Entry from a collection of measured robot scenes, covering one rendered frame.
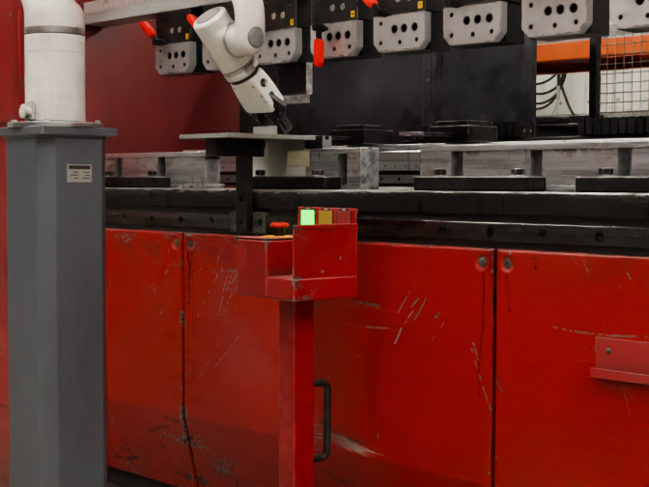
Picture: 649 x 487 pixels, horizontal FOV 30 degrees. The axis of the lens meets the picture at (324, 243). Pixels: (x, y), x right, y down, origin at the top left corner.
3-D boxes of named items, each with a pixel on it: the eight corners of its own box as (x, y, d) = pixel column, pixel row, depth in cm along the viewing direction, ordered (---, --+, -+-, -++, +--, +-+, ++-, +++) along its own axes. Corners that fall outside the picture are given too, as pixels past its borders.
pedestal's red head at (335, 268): (237, 294, 251) (237, 207, 250) (299, 290, 260) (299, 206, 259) (293, 301, 235) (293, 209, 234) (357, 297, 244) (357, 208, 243)
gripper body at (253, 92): (266, 59, 277) (289, 98, 282) (237, 62, 284) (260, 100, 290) (246, 78, 273) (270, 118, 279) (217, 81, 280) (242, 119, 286)
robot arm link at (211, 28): (262, 49, 276) (236, 52, 283) (233, 2, 269) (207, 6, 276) (240, 72, 272) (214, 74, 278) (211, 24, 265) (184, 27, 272)
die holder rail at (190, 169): (98, 186, 347) (97, 154, 347) (115, 186, 352) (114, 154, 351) (207, 187, 312) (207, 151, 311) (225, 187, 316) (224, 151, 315)
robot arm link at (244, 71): (261, 50, 276) (267, 61, 278) (236, 53, 283) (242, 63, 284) (239, 72, 272) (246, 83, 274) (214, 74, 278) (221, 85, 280)
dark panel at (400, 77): (239, 178, 384) (239, 39, 382) (243, 178, 386) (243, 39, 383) (530, 179, 303) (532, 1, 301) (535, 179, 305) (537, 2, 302)
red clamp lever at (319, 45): (311, 67, 274) (311, 23, 274) (324, 68, 277) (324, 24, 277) (317, 66, 273) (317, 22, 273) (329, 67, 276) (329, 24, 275)
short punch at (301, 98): (277, 103, 294) (277, 65, 294) (284, 104, 295) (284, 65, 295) (306, 102, 287) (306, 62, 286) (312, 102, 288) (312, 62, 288)
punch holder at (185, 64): (155, 74, 323) (155, 13, 322) (181, 76, 329) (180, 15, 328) (189, 71, 313) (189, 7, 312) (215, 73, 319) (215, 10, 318)
